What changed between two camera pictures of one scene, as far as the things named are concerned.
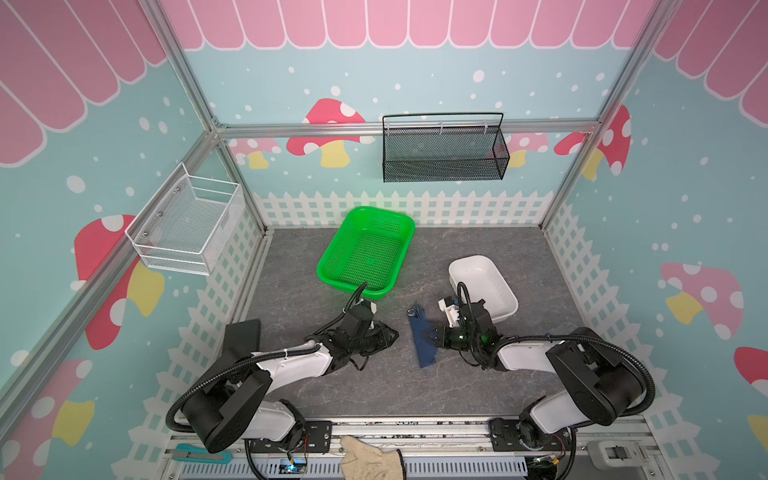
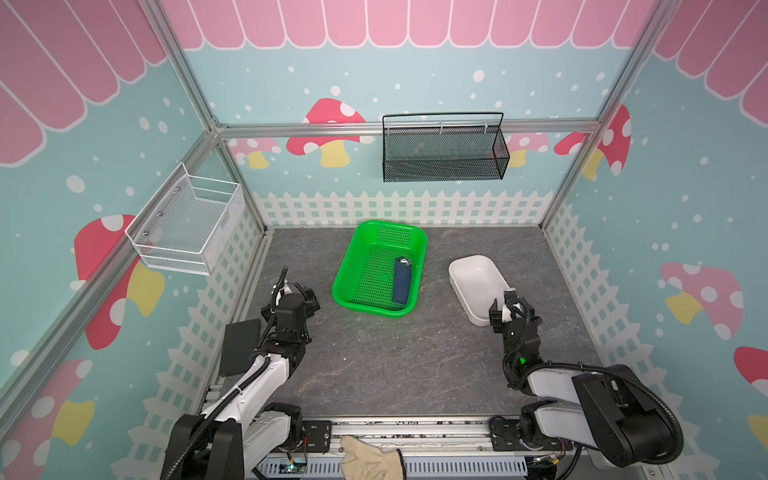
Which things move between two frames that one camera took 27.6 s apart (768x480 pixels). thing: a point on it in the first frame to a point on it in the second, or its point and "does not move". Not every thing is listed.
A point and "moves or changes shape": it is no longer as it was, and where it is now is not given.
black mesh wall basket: (438, 147) does not move
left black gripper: (385, 339) to (311, 303)
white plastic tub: (486, 282) does not move
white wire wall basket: (187, 225) does not move
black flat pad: (243, 337) does not move
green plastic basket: (369, 247) moves or changes shape
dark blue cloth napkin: (426, 351) to (402, 280)
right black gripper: (448, 334) to (516, 318)
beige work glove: (362, 461) does not move
